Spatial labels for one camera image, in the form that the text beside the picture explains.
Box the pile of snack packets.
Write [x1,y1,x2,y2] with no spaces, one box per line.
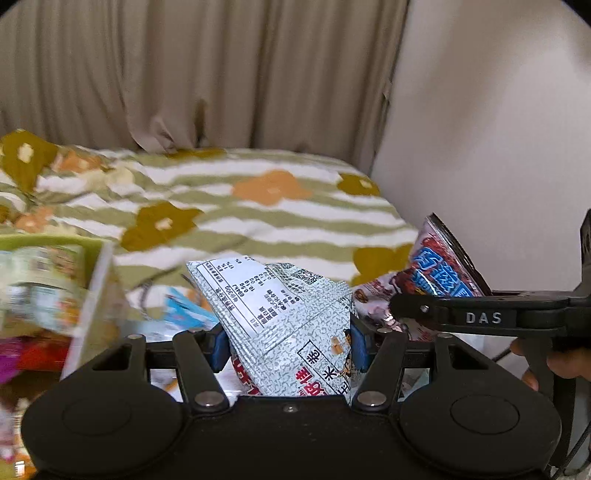
[0,246,89,385]

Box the beige curtain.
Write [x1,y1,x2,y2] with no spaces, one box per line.
[0,0,411,155]

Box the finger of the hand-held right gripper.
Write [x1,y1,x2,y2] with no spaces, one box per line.
[392,291,570,334]

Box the green cardboard box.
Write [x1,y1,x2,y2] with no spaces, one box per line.
[0,233,131,384]

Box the blue white snack bag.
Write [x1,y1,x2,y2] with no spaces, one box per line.
[164,285,219,329]

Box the dark red snack bag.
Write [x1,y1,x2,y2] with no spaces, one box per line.
[352,213,493,343]

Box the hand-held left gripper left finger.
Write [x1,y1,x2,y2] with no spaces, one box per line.
[62,325,230,413]

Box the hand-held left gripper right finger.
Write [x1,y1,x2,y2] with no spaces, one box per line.
[350,318,522,412]

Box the person's right hand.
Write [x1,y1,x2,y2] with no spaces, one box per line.
[510,339,591,392]

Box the flower print quilt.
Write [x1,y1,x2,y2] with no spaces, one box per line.
[0,129,422,324]

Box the grey speckled snack bag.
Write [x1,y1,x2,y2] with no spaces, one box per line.
[185,255,355,398]

